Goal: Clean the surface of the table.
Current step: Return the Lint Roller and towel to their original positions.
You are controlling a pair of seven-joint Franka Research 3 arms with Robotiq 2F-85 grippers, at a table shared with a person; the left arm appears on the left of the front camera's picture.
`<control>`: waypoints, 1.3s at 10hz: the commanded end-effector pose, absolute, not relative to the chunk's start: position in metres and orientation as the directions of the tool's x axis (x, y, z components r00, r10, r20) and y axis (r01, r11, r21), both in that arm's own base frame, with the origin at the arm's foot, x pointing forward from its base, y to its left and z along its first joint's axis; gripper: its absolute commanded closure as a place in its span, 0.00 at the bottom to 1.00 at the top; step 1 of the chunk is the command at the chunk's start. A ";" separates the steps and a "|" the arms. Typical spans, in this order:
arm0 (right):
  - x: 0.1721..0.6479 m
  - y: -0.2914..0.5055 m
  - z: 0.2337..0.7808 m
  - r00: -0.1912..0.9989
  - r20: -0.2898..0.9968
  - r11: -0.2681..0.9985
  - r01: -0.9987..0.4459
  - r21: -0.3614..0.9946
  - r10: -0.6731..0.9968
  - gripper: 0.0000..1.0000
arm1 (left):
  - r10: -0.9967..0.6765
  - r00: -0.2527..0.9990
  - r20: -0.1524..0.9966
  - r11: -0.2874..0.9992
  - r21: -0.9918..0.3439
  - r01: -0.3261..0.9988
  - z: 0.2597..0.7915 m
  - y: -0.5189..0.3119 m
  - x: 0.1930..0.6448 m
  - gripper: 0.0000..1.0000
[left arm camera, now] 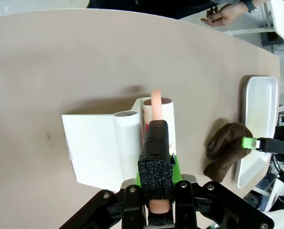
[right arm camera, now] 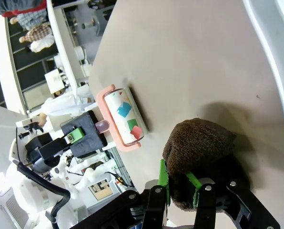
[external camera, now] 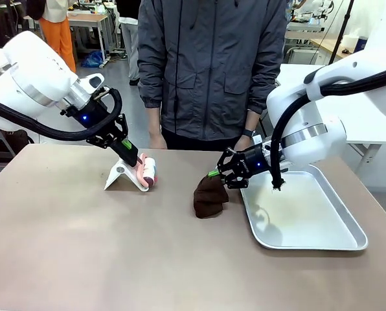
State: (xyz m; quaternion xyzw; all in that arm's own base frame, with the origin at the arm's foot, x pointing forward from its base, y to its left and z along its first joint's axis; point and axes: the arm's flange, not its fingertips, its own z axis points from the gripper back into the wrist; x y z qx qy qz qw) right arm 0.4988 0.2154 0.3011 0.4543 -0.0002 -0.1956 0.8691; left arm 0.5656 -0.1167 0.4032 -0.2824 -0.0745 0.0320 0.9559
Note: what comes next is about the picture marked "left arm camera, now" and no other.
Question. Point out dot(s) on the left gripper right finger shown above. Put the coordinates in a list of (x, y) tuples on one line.
[(204, 205)]

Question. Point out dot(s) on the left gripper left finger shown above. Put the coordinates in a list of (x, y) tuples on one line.
[(130, 207)]

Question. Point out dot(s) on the brown cloth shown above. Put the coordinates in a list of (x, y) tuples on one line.
[(223, 148)]

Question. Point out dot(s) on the person's left hand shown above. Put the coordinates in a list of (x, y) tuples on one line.
[(223, 15)]

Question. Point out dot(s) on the silver metal tray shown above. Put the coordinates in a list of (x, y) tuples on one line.
[(258, 107)]

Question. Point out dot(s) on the white lint roller stand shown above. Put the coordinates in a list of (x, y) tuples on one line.
[(94, 143)]

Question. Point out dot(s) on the white side table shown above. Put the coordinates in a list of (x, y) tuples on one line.
[(282, 19)]

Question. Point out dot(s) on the black wrist watch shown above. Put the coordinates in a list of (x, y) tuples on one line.
[(252, 7)]

